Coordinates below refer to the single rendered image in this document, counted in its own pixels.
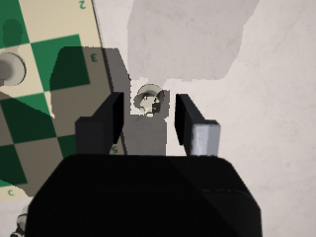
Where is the green and cream chessboard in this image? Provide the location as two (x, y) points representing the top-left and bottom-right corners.
(0, 0), (112, 201)

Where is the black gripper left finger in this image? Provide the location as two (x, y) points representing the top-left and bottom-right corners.
(75, 92), (124, 154)

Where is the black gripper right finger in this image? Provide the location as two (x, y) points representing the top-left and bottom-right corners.
(174, 94), (221, 157)

